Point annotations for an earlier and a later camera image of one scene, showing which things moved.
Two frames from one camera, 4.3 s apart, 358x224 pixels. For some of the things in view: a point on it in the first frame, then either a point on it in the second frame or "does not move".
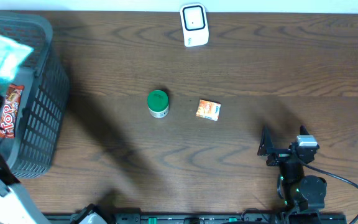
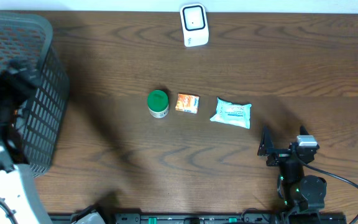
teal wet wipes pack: x=0 y=56 to x=237 y=114
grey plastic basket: x=44 y=109 does not move
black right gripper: x=266 y=146 does not move
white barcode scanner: x=194 y=24 does not move
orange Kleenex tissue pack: x=208 y=109 to x=188 y=103
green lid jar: x=158 y=103 does not move
